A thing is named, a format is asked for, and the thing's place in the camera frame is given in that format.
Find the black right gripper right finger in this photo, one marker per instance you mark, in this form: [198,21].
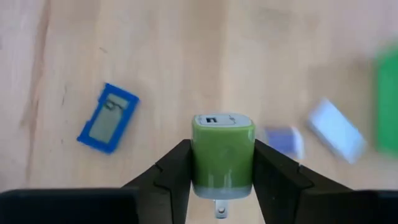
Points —
[280,193]

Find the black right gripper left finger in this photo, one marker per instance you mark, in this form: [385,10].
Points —
[168,186]

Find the green usb wall charger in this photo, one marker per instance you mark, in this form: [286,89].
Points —
[222,155]

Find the white eraser block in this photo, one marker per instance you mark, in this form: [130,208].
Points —
[337,130]

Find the blue digital timer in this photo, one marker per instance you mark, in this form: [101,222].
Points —
[107,119]

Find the green plastic basket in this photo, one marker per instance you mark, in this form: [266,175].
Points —
[387,99]

